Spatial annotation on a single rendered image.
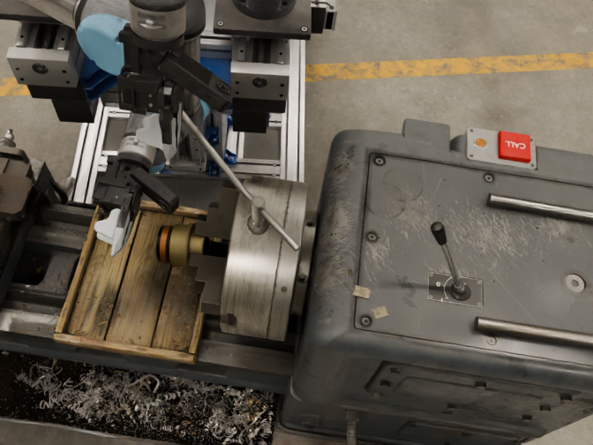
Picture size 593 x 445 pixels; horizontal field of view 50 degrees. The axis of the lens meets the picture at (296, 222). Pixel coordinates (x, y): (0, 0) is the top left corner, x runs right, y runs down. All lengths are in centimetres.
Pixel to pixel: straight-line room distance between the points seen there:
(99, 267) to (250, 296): 48
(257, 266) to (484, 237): 40
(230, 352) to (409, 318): 49
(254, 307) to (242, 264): 8
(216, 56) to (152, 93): 69
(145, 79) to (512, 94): 241
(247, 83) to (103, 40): 46
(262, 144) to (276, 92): 96
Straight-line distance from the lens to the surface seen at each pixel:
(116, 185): 131
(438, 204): 117
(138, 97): 96
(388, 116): 289
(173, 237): 124
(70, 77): 158
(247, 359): 141
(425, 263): 110
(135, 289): 146
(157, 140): 100
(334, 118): 284
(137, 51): 94
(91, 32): 115
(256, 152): 244
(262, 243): 110
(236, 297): 113
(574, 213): 123
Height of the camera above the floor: 222
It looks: 61 degrees down
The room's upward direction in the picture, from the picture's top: 9 degrees clockwise
